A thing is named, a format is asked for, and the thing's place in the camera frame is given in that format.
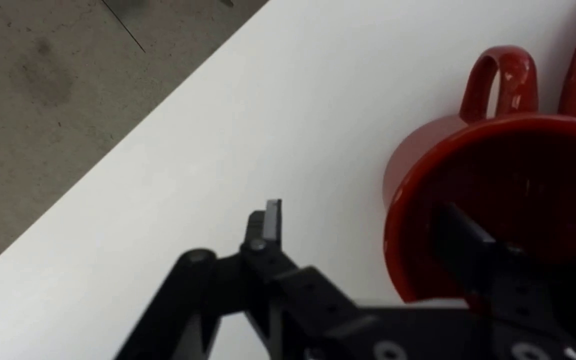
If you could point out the red cup with handle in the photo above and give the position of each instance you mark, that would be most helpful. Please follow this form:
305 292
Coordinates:
499 158

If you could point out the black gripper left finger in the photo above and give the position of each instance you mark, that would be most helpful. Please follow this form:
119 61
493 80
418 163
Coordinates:
296 313

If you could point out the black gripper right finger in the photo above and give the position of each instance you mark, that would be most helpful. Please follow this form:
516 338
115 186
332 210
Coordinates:
531 307

